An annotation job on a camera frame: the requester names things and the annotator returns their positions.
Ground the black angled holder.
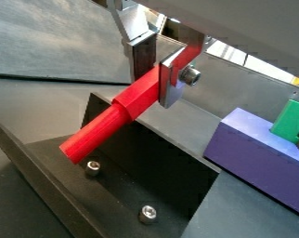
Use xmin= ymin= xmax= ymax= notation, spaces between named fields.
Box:
xmin=0 ymin=101 xmax=219 ymax=238

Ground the green block left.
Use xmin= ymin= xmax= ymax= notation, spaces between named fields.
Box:
xmin=271 ymin=99 xmax=299 ymax=143

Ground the red peg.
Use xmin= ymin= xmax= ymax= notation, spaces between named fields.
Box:
xmin=60 ymin=66 xmax=159 ymax=164

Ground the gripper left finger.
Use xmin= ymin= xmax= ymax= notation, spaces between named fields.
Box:
xmin=107 ymin=0 xmax=166 ymax=81

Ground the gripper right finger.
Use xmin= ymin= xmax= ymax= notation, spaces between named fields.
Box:
xmin=159 ymin=25 xmax=208 ymax=108

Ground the purple base board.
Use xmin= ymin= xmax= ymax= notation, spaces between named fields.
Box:
xmin=203 ymin=108 xmax=299 ymax=213

